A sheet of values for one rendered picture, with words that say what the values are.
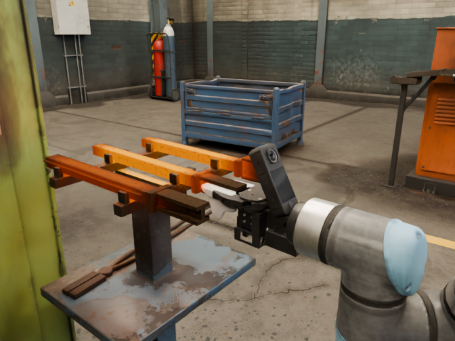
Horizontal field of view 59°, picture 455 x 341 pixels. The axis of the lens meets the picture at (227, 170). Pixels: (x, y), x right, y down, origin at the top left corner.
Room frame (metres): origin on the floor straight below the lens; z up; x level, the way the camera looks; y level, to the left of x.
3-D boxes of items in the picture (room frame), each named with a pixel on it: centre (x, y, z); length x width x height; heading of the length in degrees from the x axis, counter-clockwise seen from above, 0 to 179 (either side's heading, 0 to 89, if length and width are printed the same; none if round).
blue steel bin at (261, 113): (4.48, -0.17, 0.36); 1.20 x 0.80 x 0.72; 59
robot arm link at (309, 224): (0.55, -0.14, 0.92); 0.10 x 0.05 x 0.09; 139
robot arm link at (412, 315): (0.49, -0.22, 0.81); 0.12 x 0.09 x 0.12; 89
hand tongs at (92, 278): (0.97, 0.17, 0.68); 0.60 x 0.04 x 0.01; 147
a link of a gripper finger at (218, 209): (0.66, 0.02, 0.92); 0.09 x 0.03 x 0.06; 53
